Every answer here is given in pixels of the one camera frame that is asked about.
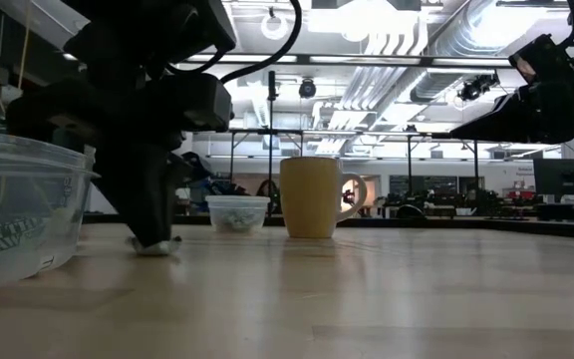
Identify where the overhead light bar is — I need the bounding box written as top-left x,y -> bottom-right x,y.
176,53 -> 512,69

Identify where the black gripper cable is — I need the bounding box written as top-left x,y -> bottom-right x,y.
166,0 -> 303,85

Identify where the black background rig frame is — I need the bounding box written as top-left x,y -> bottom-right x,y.
191,128 -> 307,200
381,131 -> 482,210

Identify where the black ceiling spotlight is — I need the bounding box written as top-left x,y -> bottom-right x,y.
298,78 -> 318,100
455,73 -> 500,103

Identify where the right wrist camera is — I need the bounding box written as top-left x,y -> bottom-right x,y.
507,33 -> 574,86

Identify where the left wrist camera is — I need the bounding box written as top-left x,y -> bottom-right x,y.
166,73 -> 234,132

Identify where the black tripod stand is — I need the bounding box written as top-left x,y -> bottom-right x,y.
265,69 -> 279,216

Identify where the sugar packet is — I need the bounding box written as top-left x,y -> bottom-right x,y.
216,208 -> 246,231
0,216 -> 49,258
126,235 -> 183,258
241,208 -> 263,230

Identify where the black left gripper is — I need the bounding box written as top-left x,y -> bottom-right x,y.
7,74 -> 214,245

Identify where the black computer monitor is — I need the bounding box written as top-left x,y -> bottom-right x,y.
532,158 -> 574,196

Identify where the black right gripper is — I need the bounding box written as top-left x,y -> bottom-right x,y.
448,79 -> 574,145

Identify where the clear plastic container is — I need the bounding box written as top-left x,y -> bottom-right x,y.
205,194 -> 271,234
0,130 -> 100,289

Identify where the yellow ceramic mug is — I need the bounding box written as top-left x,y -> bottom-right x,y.
279,156 -> 369,239

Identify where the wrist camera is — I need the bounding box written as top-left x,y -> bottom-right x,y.
507,33 -> 574,86
166,73 -> 234,132

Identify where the white ceiling ring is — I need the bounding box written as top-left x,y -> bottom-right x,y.
259,12 -> 289,41

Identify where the black office chair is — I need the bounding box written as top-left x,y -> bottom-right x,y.
396,202 -> 426,219

